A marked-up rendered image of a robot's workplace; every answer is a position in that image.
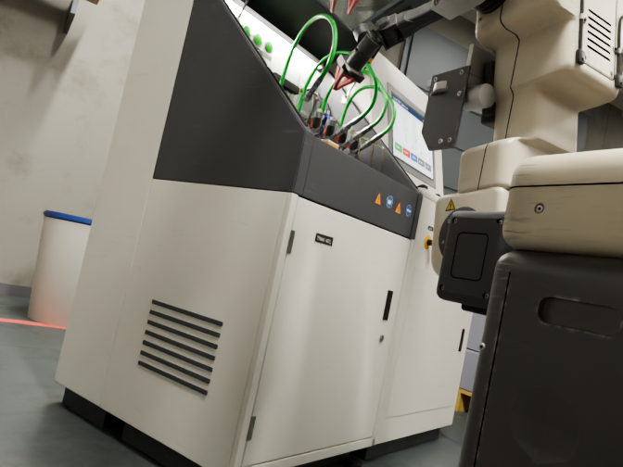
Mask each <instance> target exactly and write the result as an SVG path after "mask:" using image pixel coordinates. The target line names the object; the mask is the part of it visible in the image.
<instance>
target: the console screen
mask: <svg viewBox="0 0 623 467"><path fill-rule="evenodd" d="M388 94H389V95H390V97H391V98H392V100H393V102H394V104H395V108H396V120H395V123H394V125H393V127H392V128H391V130H390V131H389V132H388V149H389V150H390V152H391V153H392V154H393V156H394V157H395V158H396V160H398V162H399V163H400V164H401V166H402V167H403V168H404V170H405V171H407V172H408V173H410V174H412V176H414V177H416V178H417V179H419V180H421V181H422V182H424V183H426V184H428V185H429V186H431V187H433V188H434V189H436V167H435V151H428V149H427V147H426V143H425V140H424V138H423V136H422V134H421V131H422V127H423V122H424V117H425V112H424V111H423V110H421V109H420V108H419V107H418V106H416V105H415V104H414V103H413V102H412V101H411V100H409V99H408V98H407V97H406V96H405V95H403V94H402V93H401V92H400V91H399V90H397V89H396V88H395V87H394V86H393V85H391V84H390V83H389V82H388ZM391 119H392V108H391V105H390V103H389V102H388V125H389V124H390V122H391Z"/></svg>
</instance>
